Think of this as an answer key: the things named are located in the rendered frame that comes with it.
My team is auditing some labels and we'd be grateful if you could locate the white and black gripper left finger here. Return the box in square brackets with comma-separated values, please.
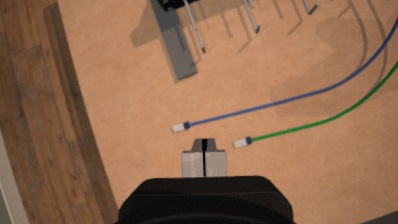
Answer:
[181, 138, 205, 178]

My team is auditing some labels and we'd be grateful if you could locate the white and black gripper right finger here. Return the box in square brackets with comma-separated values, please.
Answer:
[204, 138, 227, 177]

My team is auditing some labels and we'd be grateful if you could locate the green cable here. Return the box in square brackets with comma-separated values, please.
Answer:
[251, 61, 398, 141]

